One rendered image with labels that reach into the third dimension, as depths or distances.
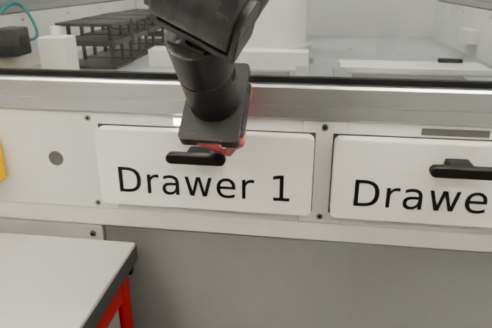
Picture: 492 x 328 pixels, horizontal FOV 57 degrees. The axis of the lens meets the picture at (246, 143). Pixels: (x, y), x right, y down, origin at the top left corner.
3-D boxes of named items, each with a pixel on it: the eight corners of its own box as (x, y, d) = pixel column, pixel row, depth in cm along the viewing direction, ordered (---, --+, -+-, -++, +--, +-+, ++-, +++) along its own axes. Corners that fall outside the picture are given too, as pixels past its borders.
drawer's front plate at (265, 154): (310, 216, 60) (315, 138, 56) (102, 203, 63) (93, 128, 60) (310, 210, 61) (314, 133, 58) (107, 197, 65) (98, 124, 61)
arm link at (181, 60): (148, 40, 39) (205, 60, 37) (188, -14, 41) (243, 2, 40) (168, 86, 45) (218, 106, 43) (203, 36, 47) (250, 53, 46)
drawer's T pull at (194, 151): (224, 167, 55) (224, 157, 54) (165, 164, 56) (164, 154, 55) (229, 156, 58) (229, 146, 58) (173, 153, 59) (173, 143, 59)
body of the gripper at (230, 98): (251, 72, 52) (244, 28, 46) (239, 151, 48) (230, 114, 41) (198, 70, 53) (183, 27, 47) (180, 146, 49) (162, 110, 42)
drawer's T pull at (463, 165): (498, 181, 51) (501, 170, 51) (430, 178, 52) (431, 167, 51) (487, 169, 54) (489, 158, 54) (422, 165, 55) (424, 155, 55)
